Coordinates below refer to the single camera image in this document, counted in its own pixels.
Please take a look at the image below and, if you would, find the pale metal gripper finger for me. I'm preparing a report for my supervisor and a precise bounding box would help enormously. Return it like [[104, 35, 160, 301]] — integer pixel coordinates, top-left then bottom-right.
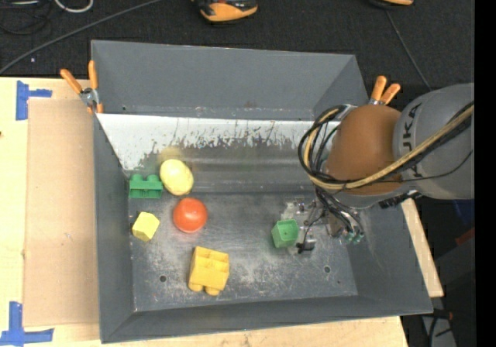
[[287, 200, 315, 223], [295, 227, 317, 256]]

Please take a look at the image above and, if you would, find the green hollow cube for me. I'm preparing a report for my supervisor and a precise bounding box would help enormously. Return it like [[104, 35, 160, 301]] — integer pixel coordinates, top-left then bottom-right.
[[270, 218, 300, 249]]

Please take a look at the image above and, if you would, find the grey metal bin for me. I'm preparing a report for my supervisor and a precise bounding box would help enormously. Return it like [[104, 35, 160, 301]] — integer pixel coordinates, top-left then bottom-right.
[[90, 40, 434, 344]]

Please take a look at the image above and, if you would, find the yellow toy building brick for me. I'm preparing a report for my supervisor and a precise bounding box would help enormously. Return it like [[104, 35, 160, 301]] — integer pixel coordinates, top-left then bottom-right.
[[188, 246, 231, 297]]

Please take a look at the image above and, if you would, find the red toy tomato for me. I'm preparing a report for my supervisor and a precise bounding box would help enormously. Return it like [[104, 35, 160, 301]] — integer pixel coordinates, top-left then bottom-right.
[[172, 198, 209, 234]]

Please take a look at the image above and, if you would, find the yellow toy lemon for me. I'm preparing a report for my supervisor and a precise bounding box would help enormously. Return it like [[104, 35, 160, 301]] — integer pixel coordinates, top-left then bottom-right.
[[159, 159, 195, 197]]

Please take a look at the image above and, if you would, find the small yellow cube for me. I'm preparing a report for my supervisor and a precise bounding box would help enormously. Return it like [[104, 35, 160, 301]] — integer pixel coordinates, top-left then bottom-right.
[[131, 211, 161, 242]]

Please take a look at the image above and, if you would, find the green toy building brick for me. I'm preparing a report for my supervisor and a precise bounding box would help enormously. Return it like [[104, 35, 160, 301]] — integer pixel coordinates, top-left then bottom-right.
[[128, 173, 164, 200]]

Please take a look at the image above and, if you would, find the brown cardboard board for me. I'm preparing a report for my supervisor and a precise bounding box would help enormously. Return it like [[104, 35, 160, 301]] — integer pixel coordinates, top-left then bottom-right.
[[22, 97, 102, 329]]

